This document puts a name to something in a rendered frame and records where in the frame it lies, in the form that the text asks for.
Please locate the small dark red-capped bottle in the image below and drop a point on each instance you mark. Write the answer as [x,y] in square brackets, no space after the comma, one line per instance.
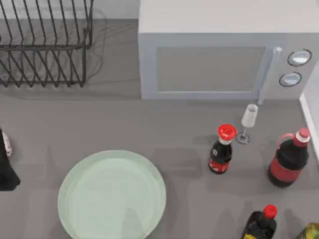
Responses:
[221,154]

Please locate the white wine glass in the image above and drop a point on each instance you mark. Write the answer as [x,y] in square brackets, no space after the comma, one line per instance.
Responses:
[249,116]

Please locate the pale green plate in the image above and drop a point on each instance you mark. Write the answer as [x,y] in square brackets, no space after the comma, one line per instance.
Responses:
[112,196]

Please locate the pale microwave oven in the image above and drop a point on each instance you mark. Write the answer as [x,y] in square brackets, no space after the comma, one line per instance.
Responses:
[207,25]

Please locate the small microwave knob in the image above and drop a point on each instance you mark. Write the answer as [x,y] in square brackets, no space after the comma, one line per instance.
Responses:
[290,79]

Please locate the black bottle with yellow label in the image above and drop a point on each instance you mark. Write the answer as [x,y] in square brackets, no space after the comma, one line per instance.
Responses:
[260,225]

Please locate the large microwave knob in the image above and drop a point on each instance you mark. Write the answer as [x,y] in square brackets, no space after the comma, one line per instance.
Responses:
[299,57]

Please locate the olive green bottle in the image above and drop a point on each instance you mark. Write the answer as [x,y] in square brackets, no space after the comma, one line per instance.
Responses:
[309,232]

